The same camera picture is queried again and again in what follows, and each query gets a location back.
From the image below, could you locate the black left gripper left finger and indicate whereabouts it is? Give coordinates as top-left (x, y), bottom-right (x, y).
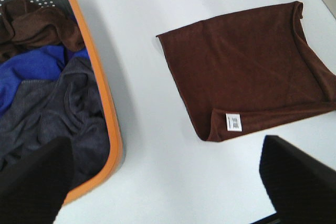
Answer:
top-left (1, 137), bottom-right (74, 223)

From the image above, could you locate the grey towel in basket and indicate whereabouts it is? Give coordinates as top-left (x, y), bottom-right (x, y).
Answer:
top-left (1, 57), bottom-right (110, 188)

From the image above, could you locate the brown towel in basket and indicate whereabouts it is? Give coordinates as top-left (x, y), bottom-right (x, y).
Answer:
top-left (1, 0), bottom-right (85, 63)

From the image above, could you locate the brown towel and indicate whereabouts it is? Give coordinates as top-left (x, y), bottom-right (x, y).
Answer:
top-left (1, 0), bottom-right (85, 63)
top-left (158, 1), bottom-right (335, 142)

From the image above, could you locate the grey perforated basket orange rim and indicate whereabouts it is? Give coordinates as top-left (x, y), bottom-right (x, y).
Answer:
top-left (0, 0), bottom-right (126, 206)

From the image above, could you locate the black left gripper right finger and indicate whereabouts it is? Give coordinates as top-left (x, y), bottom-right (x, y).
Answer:
top-left (259, 135), bottom-right (335, 223)

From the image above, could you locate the blue towel in basket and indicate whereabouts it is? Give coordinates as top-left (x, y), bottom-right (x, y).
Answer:
top-left (1, 45), bottom-right (89, 115)

